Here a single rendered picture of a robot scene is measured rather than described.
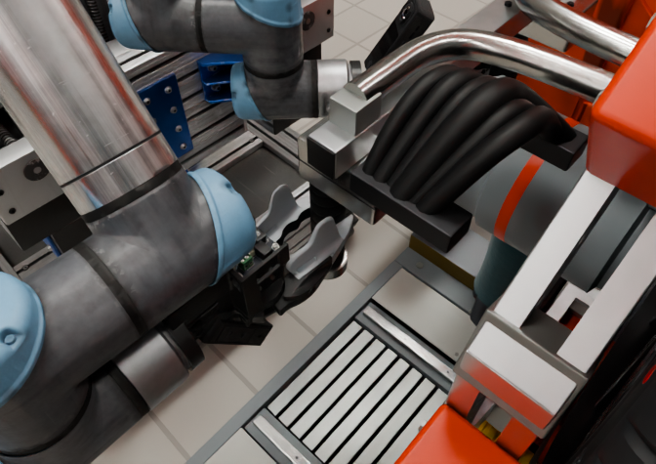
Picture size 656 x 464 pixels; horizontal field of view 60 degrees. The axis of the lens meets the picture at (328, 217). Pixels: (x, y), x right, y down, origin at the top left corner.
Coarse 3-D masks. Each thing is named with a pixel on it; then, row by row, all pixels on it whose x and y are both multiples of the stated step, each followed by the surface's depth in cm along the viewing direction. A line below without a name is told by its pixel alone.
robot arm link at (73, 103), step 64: (0, 0) 32; (64, 0) 34; (0, 64) 33; (64, 64) 33; (64, 128) 34; (128, 128) 36; (64, 192) 37; (128, 192) 36; (192, 192) 39; (128, 256) 36; (192, 256) 38
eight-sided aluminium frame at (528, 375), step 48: (576, 192) 32; (576, 240) 32; (528, 288) 33; (576, 288) 77; (624, 288) 30; (480, 336) 34; (528, 336) 33; (576, 336) 31; (480, 384) 35; (528, 384) 33; (576, 384) 31; (528, 432) 35
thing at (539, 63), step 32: (448, 32) 47; (480, 32) 47; (384, 64) 44; (416, 64) 46; (512, 64) 47; (544, 64) 45; (576, 64) 44; (352, 96) 43; (384, 96) 44; (352, 128) 43
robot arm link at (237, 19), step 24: (216, 0) 64; (240, 0) 62; (264, 0) 61; (288, 0) 62; (216, 24) 64; (240, 24) 64; (264, 24) 63; (288, 24) 64; (216, 48) 66; (240, 48) 66; (264, 48) 65; (288, 48) 66; (264, 72) 68; (288, 72) 69
